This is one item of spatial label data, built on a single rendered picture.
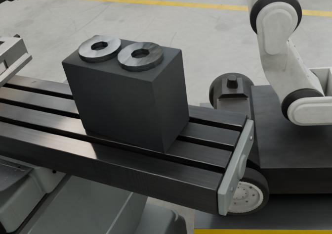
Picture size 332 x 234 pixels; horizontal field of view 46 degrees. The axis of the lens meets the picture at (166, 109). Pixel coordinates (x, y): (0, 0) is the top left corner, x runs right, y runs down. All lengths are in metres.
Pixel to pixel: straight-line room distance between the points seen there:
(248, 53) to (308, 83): 1.65
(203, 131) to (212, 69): 1.95
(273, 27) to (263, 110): 0.47
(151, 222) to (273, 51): 0.86
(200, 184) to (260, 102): 0.86
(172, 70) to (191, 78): 1.96
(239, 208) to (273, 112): 0.39
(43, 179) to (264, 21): 0.72
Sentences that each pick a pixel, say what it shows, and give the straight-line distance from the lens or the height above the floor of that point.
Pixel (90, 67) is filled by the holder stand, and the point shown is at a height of 1.15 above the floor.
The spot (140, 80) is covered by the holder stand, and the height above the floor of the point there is 1.14.
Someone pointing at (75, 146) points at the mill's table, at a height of 0.96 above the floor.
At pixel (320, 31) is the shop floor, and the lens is 3.26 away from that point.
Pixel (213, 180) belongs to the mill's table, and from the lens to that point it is 0.77.
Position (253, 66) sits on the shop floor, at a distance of 2.82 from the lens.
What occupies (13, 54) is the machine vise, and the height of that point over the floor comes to 1.01.
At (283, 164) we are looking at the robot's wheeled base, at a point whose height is 0.57.
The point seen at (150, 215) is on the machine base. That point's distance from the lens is 1.70.
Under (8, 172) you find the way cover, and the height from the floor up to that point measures 0.89.
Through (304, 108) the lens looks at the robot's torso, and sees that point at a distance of 1.34.
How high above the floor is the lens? 1.55
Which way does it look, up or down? 38 degrees down
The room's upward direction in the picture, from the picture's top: 9 degrees counter-clockwise
